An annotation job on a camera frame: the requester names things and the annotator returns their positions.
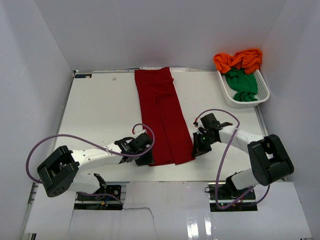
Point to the black table label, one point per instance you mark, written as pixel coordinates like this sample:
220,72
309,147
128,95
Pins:
83,76

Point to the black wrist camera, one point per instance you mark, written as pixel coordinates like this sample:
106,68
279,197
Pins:
135,145
210,122

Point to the white perforated plastic basket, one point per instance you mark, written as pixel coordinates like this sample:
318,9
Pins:
262,96

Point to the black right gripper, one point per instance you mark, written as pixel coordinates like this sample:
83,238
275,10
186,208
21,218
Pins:
198,149

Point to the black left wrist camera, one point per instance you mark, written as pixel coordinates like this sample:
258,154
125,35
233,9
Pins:
135,145

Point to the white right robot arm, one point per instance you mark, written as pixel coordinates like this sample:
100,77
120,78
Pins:
269,160

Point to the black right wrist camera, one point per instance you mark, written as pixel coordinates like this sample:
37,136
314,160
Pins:
210,122

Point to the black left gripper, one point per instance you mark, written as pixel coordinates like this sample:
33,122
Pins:
148,159

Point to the orange t shirt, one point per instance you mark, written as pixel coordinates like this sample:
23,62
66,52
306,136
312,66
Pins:
249,60

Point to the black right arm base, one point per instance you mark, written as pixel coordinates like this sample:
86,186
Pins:
245,204

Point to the red t shirt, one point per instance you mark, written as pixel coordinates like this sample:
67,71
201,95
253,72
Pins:
161,111

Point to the green t shirt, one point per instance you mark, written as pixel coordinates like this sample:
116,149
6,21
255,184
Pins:
245,85

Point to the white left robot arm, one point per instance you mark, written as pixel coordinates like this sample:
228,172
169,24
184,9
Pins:
64,169

